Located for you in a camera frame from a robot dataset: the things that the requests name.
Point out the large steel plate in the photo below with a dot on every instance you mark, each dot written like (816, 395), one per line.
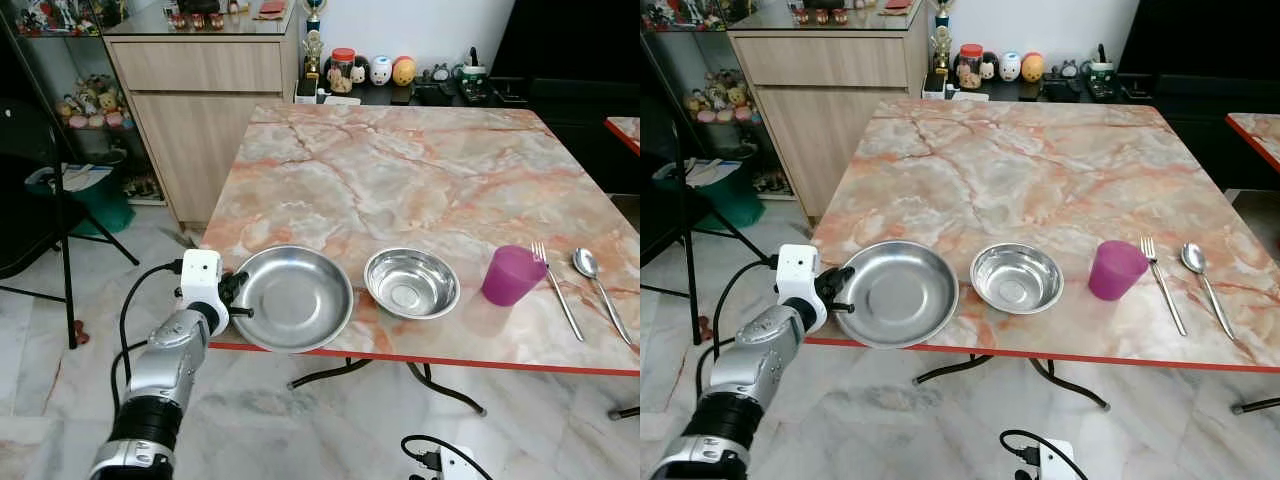
(903, 295)
(295, 300)

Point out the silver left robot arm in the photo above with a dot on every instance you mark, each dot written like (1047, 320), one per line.
(755, 365)
(165, 365)

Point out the black metal table leg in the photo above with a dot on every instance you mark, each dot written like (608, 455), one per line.
(1258, 404)
(1070, 385)
(626, 411)
(330, 373)
(445, 388)
(950, 369)

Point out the green plastic bin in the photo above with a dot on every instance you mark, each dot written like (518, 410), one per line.
(100, 205)
(730, 200)

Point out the black tripod stand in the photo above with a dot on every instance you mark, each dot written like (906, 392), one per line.
(66, 250)
(690, 250)

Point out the light wooden cabinet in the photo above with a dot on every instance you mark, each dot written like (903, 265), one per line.
(810, 125)
(200, 130)

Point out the small steel bowl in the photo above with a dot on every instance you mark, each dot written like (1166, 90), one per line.
(412, 285)
(1017, 280)

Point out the plush toy pile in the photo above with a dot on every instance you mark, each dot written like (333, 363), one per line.
(95, 105)
(722, 100)

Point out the red lidded snack jar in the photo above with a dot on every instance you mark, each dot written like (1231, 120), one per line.
(342, 72)
(970, 68)

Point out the small black white figurine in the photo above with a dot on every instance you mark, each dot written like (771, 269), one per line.
(359, 72)
(988, 67)

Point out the steel spoon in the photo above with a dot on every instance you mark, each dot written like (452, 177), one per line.
(586, 262)
(1193, 257)

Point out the gold trophy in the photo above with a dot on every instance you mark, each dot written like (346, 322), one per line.
(313, 45)
(941, 42)

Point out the white egg figurine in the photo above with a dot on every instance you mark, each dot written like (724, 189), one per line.
(380, 71)
(1010, 67)

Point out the red edged marble side table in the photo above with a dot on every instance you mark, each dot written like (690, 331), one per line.
(1258, 135)
(626, 130)

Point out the yellow orange egg figurine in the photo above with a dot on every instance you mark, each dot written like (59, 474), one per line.
(1033, 68)
(403, 72)

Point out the steel fork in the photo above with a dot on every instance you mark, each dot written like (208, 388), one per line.
(560, 295)
(1165, 290)

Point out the purple plastic cup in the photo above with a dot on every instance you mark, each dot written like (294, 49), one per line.
(1116, 272)
(512, 277)

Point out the glass display shelf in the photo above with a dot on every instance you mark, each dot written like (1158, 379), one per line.
(690, 50)
(60, 50)

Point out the small grey totoro figurine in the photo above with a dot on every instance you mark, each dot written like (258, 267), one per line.
(441, 73)
(1069, 69)

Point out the green white mug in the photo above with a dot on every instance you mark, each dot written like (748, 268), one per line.
(472, 80)
(1101, 76)

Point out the black television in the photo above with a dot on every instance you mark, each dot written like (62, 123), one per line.
(1200, 38)
(570, 40)

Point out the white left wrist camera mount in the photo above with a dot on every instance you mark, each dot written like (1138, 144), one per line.
(199, 275)
(796, 268)

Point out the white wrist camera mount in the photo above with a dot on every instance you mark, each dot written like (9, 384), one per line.
(458, 466)
(796, 268)
(199, 275)
(1055, 462)

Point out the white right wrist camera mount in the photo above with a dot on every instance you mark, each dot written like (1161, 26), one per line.
(458, 466)
(1055, 462)

